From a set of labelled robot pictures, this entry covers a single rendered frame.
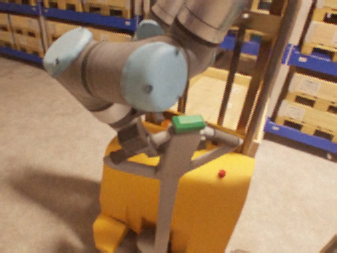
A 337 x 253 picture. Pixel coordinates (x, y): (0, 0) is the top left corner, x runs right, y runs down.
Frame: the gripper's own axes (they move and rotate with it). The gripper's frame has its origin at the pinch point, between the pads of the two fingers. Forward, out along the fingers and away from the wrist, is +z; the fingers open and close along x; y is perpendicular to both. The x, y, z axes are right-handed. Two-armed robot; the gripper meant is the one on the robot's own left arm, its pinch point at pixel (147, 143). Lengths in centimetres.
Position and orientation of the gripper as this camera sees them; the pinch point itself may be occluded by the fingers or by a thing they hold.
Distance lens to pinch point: 61.3
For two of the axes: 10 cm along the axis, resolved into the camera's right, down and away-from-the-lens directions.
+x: 2.6, 7.6, -5.9
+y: -9.1, 4.0, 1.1
